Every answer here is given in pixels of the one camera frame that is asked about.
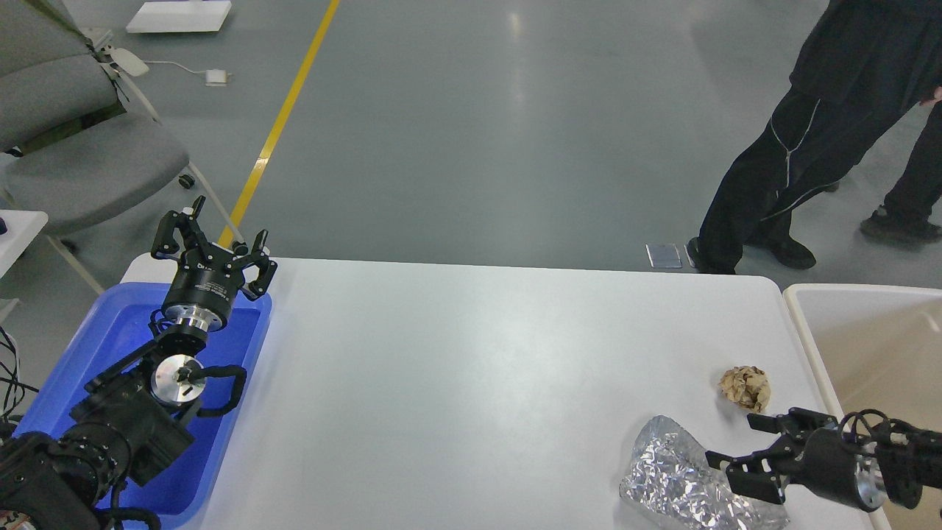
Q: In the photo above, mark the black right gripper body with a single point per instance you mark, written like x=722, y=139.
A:
x=834, y=470

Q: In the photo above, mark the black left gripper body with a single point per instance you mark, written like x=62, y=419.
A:
x=203, y=290

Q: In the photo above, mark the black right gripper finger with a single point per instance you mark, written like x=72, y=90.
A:
x=797, y=423
x=762, y=475

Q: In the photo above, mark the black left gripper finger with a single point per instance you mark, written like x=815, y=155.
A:
x=180, y=229
x=257, y=258

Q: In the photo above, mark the aluminium foil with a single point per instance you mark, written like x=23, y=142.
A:
x=670, y=482

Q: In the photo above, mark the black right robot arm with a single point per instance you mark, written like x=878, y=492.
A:
x=909, y=457

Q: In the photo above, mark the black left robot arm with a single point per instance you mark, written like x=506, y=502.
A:
x=131, y=426

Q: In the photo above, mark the crumpled brown paper ball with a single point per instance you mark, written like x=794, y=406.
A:
x=748, y=387

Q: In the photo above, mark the blue plastic bin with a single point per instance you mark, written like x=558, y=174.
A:
x=117, y=324

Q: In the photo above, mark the beige plastic bin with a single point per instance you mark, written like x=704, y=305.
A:
x=873, y=347

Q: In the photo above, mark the grey office chair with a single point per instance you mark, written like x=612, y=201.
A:
x=79, y=156

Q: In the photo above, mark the white side table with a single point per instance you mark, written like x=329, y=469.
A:
x=22, y=227

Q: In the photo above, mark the left transparent floor plate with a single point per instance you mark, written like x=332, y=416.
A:
x=664, y=256

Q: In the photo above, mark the white flat board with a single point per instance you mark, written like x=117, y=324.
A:
x=179, y=17

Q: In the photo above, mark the person in black clothes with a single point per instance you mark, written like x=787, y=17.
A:
x=863, y=67

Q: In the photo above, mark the white power adapter with cable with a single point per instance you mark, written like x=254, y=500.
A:
x=210, y=77

